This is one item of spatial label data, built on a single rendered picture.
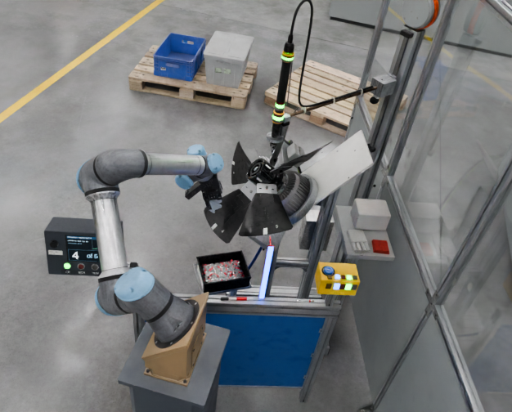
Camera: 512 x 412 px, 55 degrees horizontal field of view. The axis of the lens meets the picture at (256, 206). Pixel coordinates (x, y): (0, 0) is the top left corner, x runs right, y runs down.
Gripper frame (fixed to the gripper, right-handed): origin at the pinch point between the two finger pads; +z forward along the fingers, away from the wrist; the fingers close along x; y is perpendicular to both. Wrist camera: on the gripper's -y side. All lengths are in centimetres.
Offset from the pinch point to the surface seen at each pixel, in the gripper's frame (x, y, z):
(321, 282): -41, 43, 11
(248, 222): -17.9, 17.7, -6.1
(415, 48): 38, 101, -40
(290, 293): 30, 23, 109
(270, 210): -13.1, 27.4, -6.4
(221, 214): 2.5, 2.9, 5.6
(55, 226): -36, -48, -37
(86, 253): -41, -39, -26
